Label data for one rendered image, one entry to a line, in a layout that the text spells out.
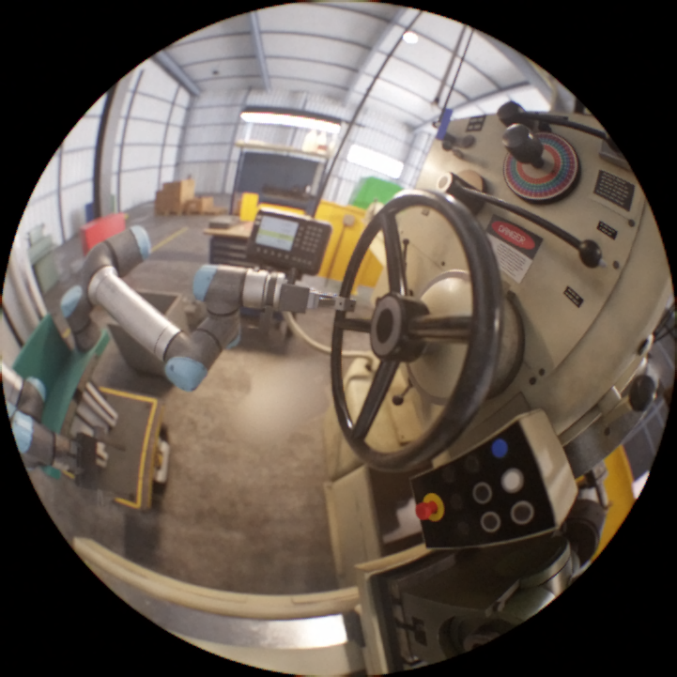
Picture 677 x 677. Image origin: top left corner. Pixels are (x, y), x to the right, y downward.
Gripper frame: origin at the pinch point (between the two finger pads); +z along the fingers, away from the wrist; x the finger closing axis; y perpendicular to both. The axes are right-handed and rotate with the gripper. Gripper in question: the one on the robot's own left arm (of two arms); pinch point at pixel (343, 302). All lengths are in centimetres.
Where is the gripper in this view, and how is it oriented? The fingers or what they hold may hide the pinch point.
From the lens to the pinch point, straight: 45.1
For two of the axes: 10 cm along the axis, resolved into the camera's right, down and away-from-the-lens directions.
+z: 9.5, 1.3, 2.8
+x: -2.3, -3.3, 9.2
